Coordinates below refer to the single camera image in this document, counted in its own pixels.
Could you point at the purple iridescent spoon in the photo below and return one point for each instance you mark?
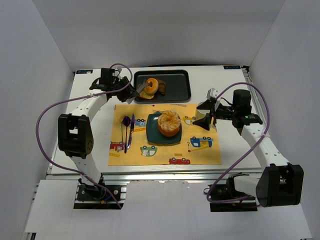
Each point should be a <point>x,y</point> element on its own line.
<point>126,122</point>

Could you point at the black baking tray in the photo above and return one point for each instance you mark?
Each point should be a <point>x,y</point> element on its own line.
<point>177,84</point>

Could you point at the teal square plate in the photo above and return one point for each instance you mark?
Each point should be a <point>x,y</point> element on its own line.
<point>154,136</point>

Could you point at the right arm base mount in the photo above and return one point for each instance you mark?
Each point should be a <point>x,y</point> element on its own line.
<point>226,193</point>

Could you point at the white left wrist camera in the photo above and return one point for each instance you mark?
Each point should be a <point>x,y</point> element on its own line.
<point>117,71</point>

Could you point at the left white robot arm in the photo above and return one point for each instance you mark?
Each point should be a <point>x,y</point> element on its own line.
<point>75,137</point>

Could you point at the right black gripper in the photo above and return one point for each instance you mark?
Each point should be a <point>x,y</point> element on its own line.
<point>214,114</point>

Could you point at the light green mug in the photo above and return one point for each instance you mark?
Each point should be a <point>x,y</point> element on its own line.
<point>200,114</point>

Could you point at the bread slice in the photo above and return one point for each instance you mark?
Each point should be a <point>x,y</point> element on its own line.
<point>145,96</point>

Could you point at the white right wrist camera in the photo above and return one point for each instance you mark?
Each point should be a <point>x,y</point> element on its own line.
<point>212,93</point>

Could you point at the glazed orange donut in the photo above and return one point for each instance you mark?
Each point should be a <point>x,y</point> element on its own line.
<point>152,86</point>

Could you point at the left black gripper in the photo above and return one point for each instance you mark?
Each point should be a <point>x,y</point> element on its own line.
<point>125,88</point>

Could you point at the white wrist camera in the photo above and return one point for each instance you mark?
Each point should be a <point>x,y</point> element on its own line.
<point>117,71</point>
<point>212,93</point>

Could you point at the yellow vehicle print placemat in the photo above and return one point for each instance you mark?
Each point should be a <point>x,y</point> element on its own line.
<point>197,146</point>

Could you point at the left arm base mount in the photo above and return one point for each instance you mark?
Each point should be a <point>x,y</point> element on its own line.
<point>112,193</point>

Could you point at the gold iridescent spoon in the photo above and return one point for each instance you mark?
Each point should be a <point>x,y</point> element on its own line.
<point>122,132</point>

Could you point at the orange bundt cake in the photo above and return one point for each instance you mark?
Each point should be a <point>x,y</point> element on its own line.
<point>169,123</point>

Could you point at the dark brown pastry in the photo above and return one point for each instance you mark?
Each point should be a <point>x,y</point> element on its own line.
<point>161,87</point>

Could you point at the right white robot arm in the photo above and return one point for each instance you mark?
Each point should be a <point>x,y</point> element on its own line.
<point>280,183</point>

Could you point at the aluminium frame rail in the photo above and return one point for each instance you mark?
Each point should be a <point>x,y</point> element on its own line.
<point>191,177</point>

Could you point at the iridescent purple knife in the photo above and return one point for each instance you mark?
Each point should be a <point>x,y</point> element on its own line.
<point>132,125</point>

